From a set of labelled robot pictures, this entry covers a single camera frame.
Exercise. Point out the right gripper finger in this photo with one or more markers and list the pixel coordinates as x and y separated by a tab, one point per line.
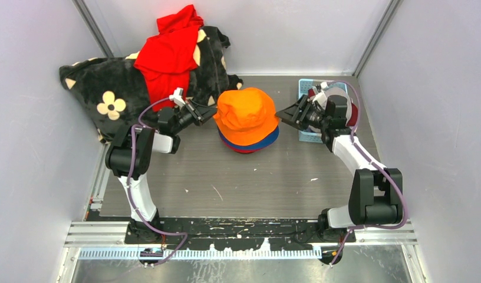
303	103
290	116

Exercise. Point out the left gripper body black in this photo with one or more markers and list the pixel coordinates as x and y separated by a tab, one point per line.
184	120

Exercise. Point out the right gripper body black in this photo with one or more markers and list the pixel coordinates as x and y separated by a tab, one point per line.
313	117

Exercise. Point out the light blue plastic basket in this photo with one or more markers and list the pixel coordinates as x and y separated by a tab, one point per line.
304	85

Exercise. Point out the blue bucket hat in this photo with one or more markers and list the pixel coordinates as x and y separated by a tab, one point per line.
272	137

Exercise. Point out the orange hat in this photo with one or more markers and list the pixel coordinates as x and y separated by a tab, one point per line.
245	117

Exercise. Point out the red bucket hat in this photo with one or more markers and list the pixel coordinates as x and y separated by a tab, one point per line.
247	149

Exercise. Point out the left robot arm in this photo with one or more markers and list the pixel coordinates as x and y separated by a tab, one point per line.
130	152

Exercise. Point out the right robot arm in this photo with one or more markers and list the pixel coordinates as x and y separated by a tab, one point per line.
376	198

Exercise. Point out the dark red hat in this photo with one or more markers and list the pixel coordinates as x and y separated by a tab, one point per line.
352	113

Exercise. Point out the red cloth on blanket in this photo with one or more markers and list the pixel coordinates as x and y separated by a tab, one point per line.
166	59

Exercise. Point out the black floral plush blanket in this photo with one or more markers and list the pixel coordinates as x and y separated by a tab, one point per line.
113	93

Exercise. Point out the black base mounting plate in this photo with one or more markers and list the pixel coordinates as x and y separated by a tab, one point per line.
238	234

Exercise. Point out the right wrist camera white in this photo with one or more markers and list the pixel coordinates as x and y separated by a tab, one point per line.
318	96

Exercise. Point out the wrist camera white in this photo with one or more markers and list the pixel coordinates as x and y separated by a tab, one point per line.
178	98
318	96

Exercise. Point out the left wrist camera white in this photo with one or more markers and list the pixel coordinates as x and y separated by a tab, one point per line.
178	98

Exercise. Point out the aluminium rail frame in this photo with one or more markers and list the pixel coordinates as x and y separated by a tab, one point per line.
105	240

